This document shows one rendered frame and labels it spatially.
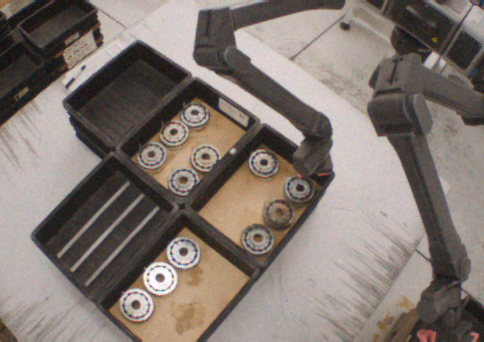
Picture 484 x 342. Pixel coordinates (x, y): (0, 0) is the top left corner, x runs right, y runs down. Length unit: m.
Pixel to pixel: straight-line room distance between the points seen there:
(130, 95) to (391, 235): 1.11
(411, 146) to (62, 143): 1.34
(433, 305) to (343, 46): 2.48
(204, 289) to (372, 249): 0.64
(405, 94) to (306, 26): 2.52
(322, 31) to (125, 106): 1.93
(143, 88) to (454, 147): 2.09
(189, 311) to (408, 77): 0.91
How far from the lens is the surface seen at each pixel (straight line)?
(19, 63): 2.59
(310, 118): 1.09
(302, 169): 1.14
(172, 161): 1.47
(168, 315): 1.30
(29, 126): 1.85
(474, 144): 3.13
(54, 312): 1.52
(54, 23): 2.57
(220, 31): 0.85
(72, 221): 1.44
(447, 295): 0.94
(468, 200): 2.85
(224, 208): 1.40
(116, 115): 1.60
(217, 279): 1.32
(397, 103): 0.72
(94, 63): 1.96
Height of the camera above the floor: 2.12
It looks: 62 degrees down
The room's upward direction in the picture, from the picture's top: 11 degrees clockwise
